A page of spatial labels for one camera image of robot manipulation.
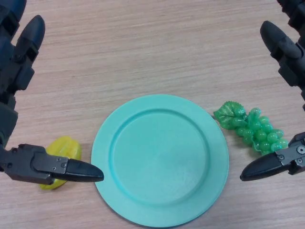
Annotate yellow starfruit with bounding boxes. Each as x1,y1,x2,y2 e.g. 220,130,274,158
39,135,83,191

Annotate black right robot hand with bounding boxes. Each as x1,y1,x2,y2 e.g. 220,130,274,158
240,0,305,182

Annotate green grapes bunch with leaf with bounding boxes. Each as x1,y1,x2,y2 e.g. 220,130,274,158
213,101,289,156

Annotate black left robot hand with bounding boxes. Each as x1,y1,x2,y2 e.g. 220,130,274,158
0,0,105,186

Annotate teal round plate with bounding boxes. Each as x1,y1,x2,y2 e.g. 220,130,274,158
91,94,230,227

